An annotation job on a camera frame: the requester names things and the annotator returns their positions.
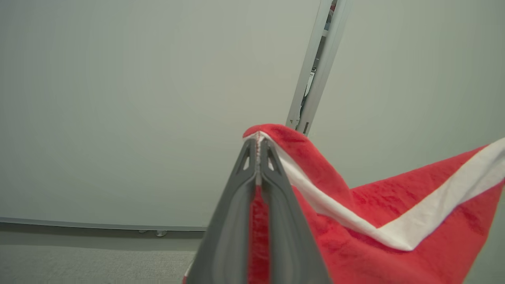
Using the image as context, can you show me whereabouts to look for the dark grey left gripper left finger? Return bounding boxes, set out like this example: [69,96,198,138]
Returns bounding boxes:
[185,138,259,284]

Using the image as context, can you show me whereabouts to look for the red shorts with white stripe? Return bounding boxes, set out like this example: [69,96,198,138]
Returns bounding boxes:
[182,123,505,284]

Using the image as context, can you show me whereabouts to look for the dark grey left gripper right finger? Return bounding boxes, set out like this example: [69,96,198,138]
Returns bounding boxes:
[260,138,332,284]

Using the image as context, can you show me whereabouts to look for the grey twin-foot partition post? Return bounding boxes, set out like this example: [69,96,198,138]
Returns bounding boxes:
[286,0,350,137]

